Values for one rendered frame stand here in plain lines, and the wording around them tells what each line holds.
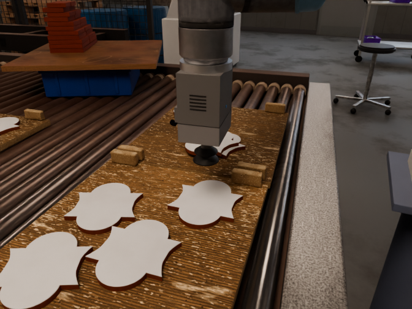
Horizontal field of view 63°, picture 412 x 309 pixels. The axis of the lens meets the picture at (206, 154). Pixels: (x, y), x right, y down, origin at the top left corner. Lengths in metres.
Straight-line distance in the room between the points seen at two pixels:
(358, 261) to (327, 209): 1.33
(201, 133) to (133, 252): 0.19
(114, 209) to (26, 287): 0.18
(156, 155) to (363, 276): 1.38
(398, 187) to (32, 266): 0.74
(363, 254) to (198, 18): 1.74
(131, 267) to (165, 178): 0.24
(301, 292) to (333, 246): 0.11
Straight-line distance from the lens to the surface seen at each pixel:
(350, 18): 9.73
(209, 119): 0.47
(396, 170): 0.95
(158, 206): 0.60
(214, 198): 0.60
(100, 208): 0.60
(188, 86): 0.47
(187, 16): 0.46
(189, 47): 0.46
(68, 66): 1.23
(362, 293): 1.83
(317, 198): 0.69
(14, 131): 1.01
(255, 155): 0.77
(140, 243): 0.52
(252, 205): 0.60
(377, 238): 2.17
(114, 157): 0.75
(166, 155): 0.77
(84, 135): 0.97
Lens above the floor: 1.29
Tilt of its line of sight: 27 degrees down
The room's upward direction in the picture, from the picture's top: straight up
